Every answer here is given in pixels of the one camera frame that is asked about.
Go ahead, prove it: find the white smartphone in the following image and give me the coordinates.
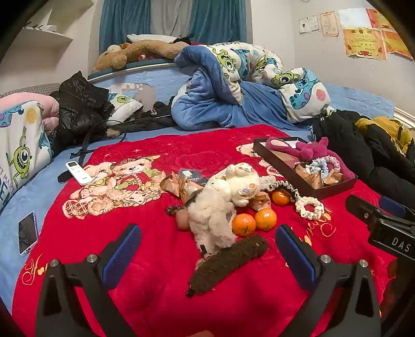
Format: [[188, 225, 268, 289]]
[[18, 211, 39, 256]]

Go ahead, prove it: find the cream ruffled scrunchie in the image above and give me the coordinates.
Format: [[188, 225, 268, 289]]
[[294, 196, 324, 221]]

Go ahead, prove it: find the black cardboard box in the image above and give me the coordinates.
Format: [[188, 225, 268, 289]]
[[253, 137, 359, 200]]

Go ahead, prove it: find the orange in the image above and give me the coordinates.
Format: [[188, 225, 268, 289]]
[[254, 208, 278, 231], [272, 189, 291, 206], [232, 213, 257, 237]]

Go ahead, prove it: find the pile of black clothes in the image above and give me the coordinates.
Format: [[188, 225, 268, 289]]
[[311, 110, 415, 214]]

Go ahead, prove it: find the white fluffy plush toy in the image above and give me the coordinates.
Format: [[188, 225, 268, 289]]
[[187, 178, 239, 255]]

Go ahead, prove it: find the pink plush toy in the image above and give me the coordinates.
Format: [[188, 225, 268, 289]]
[[265, 137, 355, 182]]

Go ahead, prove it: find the white wall shelf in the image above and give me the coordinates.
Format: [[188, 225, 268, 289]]
[[19, 26, 73, 49]]

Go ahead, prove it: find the pink pillow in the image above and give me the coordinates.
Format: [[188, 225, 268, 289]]
[[0, 92, 60, 133]]

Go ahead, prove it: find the blue cartoon monster quilt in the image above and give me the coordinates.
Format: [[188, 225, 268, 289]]
[[171, 40, 336, 131]]

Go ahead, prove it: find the group of wall certificates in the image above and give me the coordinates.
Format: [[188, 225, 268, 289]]
[[299, 8, 413, 61]]

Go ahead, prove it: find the pink crochet scrunchie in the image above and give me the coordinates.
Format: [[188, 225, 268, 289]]
[[323, 155, 342, 173]]

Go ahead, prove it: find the black strap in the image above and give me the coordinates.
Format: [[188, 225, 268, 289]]
[[58, 120, 124, 184]]

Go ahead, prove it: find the small cartoon monster pillow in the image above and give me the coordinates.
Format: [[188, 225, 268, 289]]
[[108, 92, 144, 122]]

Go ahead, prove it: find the brown teddy bear plush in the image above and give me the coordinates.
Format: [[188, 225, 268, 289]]
[[92, 39, 192, 73]]

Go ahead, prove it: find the black puffer jacket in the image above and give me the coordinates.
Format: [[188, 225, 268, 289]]
[[49, 71, 112, 143]]

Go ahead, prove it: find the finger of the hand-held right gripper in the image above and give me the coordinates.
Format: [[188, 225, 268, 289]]
[[344, 194, 387, 225], [379, 195, 407, 219]]

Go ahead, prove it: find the white lace hairband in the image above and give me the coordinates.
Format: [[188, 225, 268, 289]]
[[266, 179, 300, 200]]

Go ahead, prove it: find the cream plush toy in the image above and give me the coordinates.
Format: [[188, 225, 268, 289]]
[[225, 163, 276, 207]]

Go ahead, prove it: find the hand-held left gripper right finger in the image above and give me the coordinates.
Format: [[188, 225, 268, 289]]
[[275, 224, 381, 337]]

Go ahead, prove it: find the red printed bear blanket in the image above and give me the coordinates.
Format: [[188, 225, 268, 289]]
[[11, 125, 399, 337]]

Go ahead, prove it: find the yellow jacket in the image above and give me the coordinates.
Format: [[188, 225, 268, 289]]
[[355, 117, 414, 153]]

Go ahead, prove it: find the white remote control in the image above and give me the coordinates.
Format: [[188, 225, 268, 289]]
[[65, 160, 93, 186]]

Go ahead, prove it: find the small clear packet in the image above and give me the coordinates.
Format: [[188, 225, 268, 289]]
[[179, 169, 208, 187]]

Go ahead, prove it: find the brown egg-shaped trinket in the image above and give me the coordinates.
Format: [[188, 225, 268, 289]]
[[176, 209, 190, 230]]

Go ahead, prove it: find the teal curtain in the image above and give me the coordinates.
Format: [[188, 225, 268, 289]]
[[99, 0, 247, 54]]

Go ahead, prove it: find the black knit garment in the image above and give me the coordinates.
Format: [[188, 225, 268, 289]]
[[112, 102, 177, 137]]

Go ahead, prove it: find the large cartoon monster pillow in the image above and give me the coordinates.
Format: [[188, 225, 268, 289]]
[[0, 100, 54, 211]]

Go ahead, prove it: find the blue crochet scrunchie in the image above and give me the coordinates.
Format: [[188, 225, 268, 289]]
[[306, 160, 328, 175]]

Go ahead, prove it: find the brown fuzzy hair clip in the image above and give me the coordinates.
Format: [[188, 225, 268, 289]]
[[186, 234, 269, 297]]

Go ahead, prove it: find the round blue bed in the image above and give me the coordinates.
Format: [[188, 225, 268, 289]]
[[0, 61, 415, 292]]

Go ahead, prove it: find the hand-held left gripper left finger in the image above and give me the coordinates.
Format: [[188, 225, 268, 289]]
[[35, 223, 143, 337]]

